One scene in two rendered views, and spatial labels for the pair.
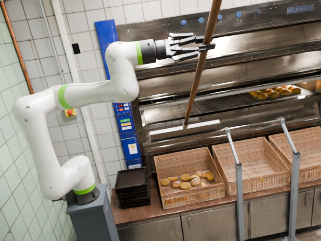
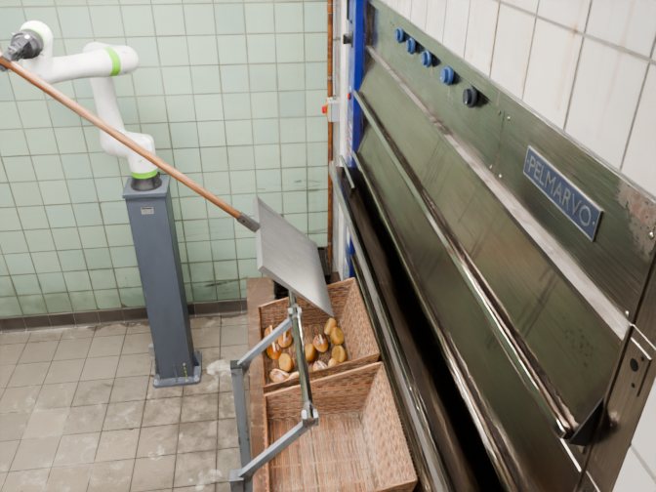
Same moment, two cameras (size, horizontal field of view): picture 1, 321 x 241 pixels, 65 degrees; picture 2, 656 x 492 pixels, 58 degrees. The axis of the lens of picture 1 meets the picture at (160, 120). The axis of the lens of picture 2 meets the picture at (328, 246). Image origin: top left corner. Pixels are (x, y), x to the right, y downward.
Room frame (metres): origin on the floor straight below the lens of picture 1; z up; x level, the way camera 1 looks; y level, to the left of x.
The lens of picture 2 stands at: (1.90, -2.20, 2.41)
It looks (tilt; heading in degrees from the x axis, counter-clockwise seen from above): 31 degrees down; 86
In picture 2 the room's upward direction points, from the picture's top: straight up
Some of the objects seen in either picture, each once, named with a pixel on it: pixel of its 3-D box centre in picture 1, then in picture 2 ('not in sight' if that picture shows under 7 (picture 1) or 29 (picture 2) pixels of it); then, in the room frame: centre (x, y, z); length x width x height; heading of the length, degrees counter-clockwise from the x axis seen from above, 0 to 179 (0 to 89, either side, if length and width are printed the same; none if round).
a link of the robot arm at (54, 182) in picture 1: (45, 149); (108, 102); (1.09, 0.56, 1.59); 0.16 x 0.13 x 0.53; 147
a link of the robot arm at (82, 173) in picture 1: (78, 174); (139, 154); (1.21, 0.49, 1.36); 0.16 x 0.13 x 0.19; 147
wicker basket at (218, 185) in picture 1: (187, 175); (312, 340); (1.99, -0.17, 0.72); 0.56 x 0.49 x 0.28; 94
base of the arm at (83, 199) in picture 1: (76, 193); (146, 174); (1.22, 0.54, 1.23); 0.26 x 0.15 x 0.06; 94
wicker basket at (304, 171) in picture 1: (308, 152); not in sight; (2.06, -1.35, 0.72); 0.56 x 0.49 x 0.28; 94
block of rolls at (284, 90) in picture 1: (267, 87); not in sight; (2.76, -1.28, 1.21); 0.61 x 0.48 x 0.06; 3
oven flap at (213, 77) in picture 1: (231, 73); (421, 240); (2.29, -0.72, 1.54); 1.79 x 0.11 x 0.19; 93
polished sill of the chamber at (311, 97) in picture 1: (232, 111); not in sight; (2.31, -0.72, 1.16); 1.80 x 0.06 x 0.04; 93
